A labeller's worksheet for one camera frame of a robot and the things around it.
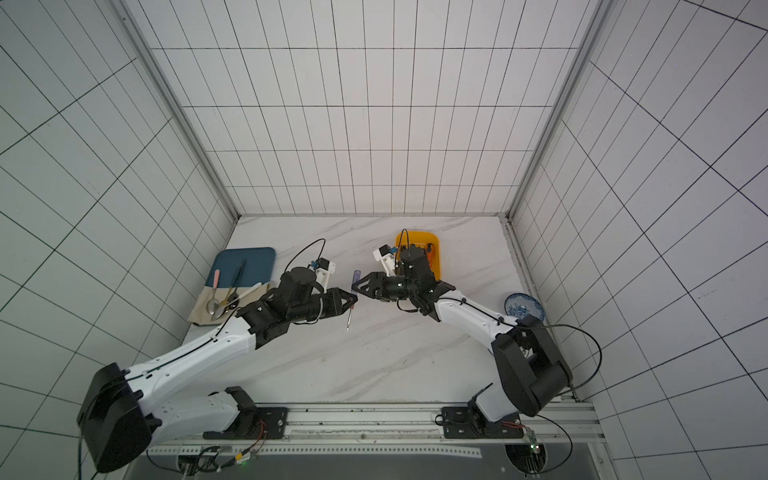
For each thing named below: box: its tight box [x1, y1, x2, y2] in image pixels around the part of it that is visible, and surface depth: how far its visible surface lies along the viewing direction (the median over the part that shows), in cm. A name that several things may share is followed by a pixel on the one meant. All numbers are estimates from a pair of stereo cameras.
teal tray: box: [205, 247, 276, 288], surface depth 107 cm
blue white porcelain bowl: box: [504, 293, 545, 323], surface depth 94 cm
